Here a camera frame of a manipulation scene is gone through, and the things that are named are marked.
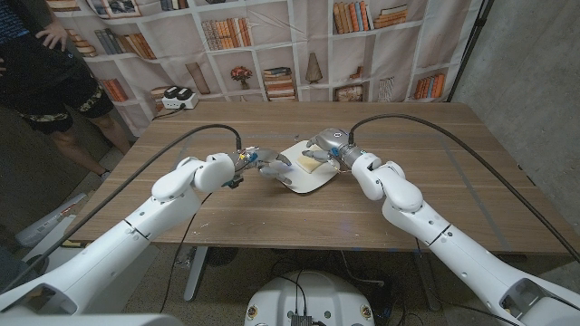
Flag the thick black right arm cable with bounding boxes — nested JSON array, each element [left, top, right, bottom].
[[347, 112, 580, 264]]

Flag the person in jeans dark shoes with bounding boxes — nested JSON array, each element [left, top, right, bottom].
[[0, 248, 40, 292]]

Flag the long white floor device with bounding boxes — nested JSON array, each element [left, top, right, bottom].
[[15, 193, 87, 248]]

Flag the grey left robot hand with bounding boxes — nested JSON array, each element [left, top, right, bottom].
[[227, 145, 294, 188]]

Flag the grey table leg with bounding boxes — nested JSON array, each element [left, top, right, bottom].
[[183, 246, 209, 302], [412, 252, 443, 312]]

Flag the white floor panel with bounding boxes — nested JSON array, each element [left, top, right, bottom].
[[26, 216, 94, 272]]

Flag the black power strip cable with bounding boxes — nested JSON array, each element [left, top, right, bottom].
[[151, 104, 186, 122]]

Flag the person in black shirt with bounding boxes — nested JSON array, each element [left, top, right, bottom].
[[0, 0, 132, 180]]

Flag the printed bookshelf backdrop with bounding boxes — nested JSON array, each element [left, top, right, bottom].
[[44, 0, 484, 135]]

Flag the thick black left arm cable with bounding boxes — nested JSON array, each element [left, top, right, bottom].
[[0, 123, 244, 293]]

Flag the white square paper plate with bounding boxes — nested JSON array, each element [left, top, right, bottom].
[[278, 139, 341, 195]]

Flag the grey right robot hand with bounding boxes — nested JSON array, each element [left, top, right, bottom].
[[301, 127, 366, 173]]

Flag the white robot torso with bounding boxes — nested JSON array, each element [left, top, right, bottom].
[[243, 270, 376, 326]]

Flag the grey floor cable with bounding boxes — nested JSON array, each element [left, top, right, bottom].
[[339, 250, 386, 287]]

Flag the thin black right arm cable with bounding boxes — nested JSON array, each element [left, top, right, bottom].
[[413, 236, 444, 314]]

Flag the black torso cable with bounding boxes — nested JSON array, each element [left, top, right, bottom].
[[275, 270, 309, 316]]

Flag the white power strip black adapters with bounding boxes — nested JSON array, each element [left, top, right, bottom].
[[160, 85, 200, 110]]

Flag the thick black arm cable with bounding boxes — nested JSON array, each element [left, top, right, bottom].
[[347, 112, 580, 264], [0, 123, 244, 293]]

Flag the black backdrop stand pole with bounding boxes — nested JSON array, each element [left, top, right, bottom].
[[446, 0, 495, 103]]

